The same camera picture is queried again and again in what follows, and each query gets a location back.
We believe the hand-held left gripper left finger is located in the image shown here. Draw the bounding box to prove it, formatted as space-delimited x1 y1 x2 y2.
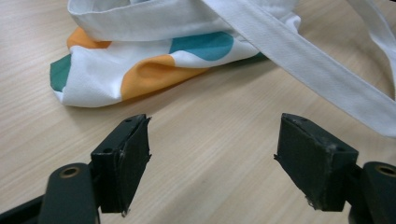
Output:
90 113 153 218

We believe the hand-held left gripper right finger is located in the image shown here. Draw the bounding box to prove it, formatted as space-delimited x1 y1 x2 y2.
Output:
273 112 360 213

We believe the white tote bag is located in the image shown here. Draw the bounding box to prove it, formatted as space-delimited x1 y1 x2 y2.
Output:
49 0 396 139

